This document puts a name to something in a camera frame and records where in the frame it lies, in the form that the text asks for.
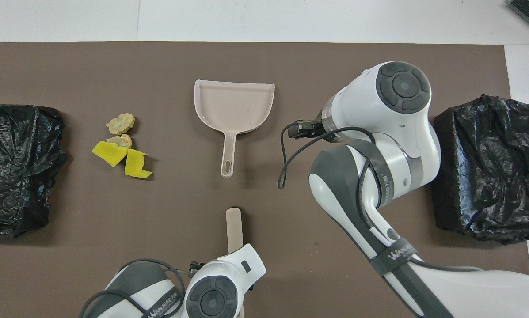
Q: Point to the beige hand brush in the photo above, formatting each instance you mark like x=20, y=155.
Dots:
x=234, y=229

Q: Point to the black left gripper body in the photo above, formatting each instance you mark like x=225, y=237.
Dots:
x=197, y=266

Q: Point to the small pale bread chunk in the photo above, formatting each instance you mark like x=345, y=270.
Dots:
x=122, y=140

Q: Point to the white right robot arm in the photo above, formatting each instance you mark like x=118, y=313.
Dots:
x=379, y=101

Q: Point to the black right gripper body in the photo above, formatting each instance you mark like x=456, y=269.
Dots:
x=317, y=129

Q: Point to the large pale bread lump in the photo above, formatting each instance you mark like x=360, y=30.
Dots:
x=120, y=123

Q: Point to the beige plastic dustpan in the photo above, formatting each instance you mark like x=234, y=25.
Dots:
x=233, y=106

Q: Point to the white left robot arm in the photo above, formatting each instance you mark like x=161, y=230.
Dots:
x=220, y=274

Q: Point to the black bag lined bin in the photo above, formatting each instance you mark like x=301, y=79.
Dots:
x=17, y=168
x=489, y=168

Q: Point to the notched yellow sponge piece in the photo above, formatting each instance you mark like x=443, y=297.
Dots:
x=136, y=164

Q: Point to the wedge yellow sponge piece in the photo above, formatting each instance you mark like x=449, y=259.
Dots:
x=108, y=152

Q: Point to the brown table mat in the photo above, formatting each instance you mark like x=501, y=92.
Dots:
x=158, y=212

